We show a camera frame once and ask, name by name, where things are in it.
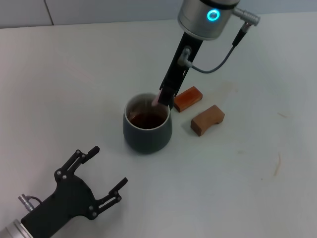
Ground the grey cup with dark liquid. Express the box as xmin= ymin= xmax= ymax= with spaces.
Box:
xmin=122 ymin=93 xmax=173 ymax=155

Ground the grey right wrist connector cable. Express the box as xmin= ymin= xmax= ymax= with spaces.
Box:
xmin=177 ymin=6 xmax=262 ymax=74

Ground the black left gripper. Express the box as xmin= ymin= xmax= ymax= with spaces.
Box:
xmin=20 ymin=146 xmax=129 ymax=238

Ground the pink handled metal spoon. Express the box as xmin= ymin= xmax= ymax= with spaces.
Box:
xmin=146 ymin=90 xmax=163 ymax=110

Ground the light brown arched wooden block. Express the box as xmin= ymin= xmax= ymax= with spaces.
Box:
xmin=190 ymin=104 xmax=226 ymax=137

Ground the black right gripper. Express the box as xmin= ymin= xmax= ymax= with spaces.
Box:
xmin=158 ymin=31 xmax=204 ymax=108

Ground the reddish brown wooden block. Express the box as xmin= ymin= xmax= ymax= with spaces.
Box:
xmin=173 ymin=86 xmax=204 ymax=113

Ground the left wrist connector cable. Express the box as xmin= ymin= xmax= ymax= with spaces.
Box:
xmin=17 ymin=194 xmax=43 ymax=212

